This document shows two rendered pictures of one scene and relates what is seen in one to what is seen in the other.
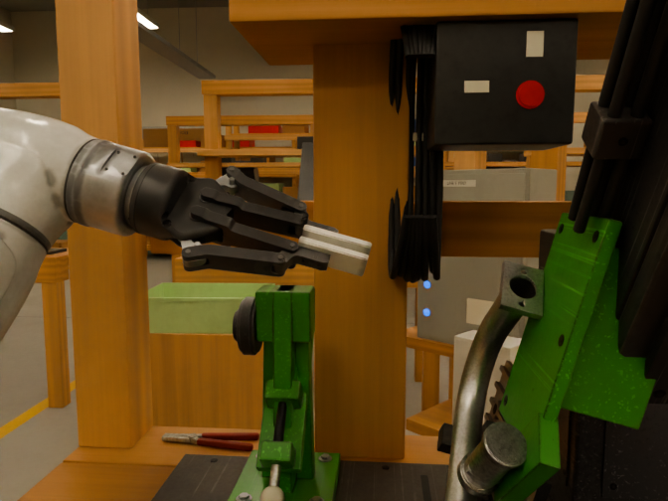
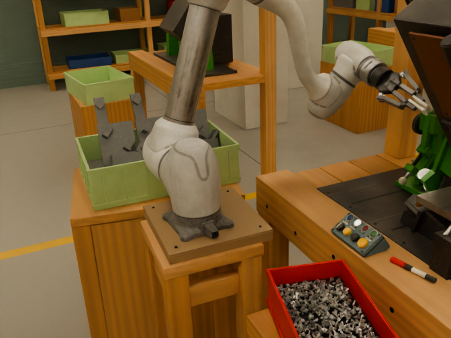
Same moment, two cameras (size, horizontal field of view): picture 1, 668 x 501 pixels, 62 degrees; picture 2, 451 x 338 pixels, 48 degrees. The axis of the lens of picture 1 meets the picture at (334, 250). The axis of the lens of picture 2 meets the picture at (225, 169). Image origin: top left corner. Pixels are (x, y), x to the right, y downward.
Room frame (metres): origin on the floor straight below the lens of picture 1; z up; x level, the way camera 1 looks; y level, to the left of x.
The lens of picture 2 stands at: (-0.65, -1.02, 1.68)
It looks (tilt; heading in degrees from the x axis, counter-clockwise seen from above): 23 degrees down; 62
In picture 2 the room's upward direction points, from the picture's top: 2 degrees counter-clockwise
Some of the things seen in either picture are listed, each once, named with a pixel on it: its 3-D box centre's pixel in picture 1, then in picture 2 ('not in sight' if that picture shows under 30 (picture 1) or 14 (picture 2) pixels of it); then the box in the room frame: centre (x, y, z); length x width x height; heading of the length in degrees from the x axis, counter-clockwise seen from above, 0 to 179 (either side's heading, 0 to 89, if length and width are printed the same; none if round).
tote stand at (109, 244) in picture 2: not in sight; (161, 257); (-0.01, 0.88, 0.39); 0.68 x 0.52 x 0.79; 165
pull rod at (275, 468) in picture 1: (274, 480); (406, 176); (0.61, 0.07, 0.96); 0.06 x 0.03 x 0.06; 175
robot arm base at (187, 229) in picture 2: not in sight; (199, 216); (-0.08, 0.26, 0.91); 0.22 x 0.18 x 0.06; 89
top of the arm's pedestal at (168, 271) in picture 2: not in sight; (198, 237); (-0.08, 0.28, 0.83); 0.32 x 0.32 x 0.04; 83
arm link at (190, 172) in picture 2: not in sight; (192, 174); (-0.08, 0.29, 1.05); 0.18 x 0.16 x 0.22; 90
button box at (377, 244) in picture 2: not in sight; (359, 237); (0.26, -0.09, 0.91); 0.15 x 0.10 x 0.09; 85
